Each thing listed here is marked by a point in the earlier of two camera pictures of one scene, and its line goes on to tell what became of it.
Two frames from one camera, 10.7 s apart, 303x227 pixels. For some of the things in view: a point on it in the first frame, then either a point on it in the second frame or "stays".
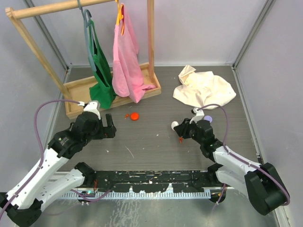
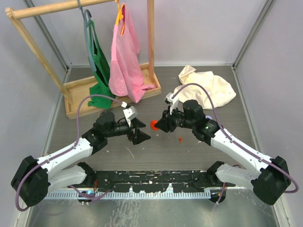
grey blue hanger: (86, 13) stays
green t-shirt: (102, 93) stays
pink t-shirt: (126, 76) stays
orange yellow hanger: (120, 16) stays
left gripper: (109, 131) -> (140, 136)
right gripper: (182, 129) -> (165, 124)
